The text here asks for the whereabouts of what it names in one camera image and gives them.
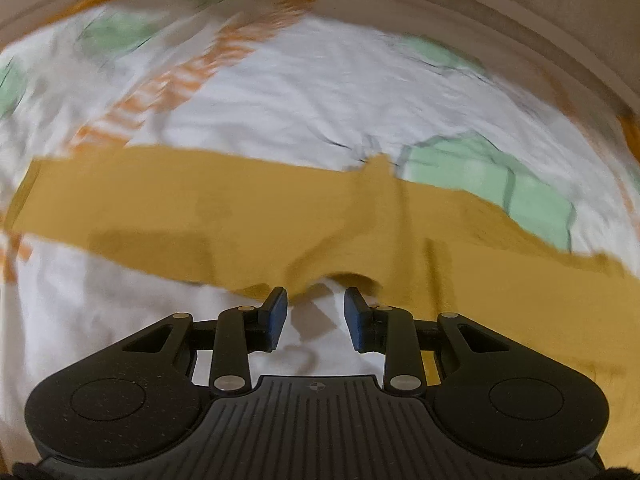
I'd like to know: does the mustard yellow knit garment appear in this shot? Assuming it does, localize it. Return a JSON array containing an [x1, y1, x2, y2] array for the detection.
[[3, 146, 639, 466]]

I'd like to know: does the white patterned bed sheet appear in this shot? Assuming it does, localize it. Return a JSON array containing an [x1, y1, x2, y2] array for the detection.
[[1, 0, 639, 463]]

